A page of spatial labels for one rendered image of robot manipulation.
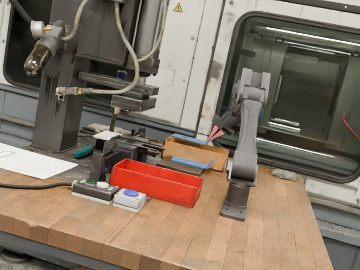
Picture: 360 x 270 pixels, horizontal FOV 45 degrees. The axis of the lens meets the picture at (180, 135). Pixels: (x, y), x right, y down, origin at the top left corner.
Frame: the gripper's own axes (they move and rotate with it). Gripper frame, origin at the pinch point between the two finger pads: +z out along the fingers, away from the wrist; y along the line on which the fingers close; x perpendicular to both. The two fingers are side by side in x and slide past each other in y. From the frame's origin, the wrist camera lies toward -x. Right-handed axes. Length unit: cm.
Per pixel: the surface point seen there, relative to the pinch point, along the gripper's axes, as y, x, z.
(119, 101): 28.7, 39.0, 3.7
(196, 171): -4.3, 21.1, 7.2
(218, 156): -6.8, 5.8, 0.9
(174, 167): 2.1, 23.5, 11.2
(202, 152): -1.4, 5.8, 4.3
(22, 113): 79, -37, 66
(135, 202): 3, 68, 11
